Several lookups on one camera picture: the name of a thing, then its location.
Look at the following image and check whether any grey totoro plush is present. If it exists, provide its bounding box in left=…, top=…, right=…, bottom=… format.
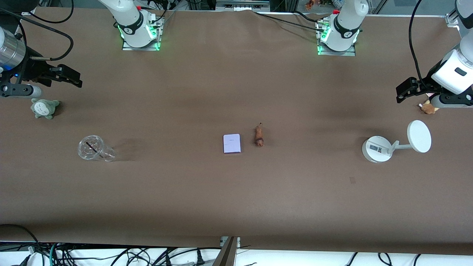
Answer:
left=31, top=98, right=60, bottom=120

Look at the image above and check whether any white round desk lamp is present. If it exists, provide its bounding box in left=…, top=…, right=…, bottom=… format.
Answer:
left=361, top=120, right=432, bottom=163

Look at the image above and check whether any clear plastic lidded cup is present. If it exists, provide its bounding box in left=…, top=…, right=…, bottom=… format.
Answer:
left=77, top=135, right=117, bottom=162

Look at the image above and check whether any brown table cover sheet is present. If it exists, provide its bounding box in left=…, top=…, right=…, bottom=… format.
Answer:
left=0, top=7, right=473, bottom=255

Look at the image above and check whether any brown plush keychain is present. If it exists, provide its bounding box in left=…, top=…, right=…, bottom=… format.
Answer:
left=419, top=100, right=440, bottom=114

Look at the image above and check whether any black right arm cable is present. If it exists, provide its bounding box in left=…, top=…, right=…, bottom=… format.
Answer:
left=0, top=0, right=74, bottom=61

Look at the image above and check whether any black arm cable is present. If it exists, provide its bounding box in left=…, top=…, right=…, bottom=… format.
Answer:
left=0, top=0, right=74, bottom=61
left=408, top=0, right=435, bottom=95

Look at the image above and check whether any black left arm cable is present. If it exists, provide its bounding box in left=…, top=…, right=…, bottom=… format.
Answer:
left=408, top=0, right=435, bottom=95

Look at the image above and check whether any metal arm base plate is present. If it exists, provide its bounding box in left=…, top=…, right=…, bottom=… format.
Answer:
left=317, top=20, right=356, bottom=57
left=122, top=15, right=163, bottom=51

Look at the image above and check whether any black base power cable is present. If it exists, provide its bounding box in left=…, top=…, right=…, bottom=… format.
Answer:
left=148, top=0, right=177, bottom=26

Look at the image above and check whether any short black table cable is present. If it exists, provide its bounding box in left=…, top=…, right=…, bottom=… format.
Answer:
left=294, top=10, right=327, bottom=25

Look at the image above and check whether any long black table cable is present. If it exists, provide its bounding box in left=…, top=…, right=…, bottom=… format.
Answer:
left=253, top=10, right=327, bottom=33

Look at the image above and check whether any thick black floor cable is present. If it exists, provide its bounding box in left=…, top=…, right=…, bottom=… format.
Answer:
left=0, top=224, right=39, bottom=255

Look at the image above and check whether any silver frame rail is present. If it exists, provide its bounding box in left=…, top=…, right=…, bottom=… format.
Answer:
left=215, top=0, right=271, bottom=11

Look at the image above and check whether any white metal bracket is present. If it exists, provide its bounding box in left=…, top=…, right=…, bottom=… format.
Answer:
left=220, top=236, right=241, bottom=249

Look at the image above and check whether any brown metal table post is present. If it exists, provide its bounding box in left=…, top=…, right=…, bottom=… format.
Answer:
left=212, top=236, right=239, bottom=266

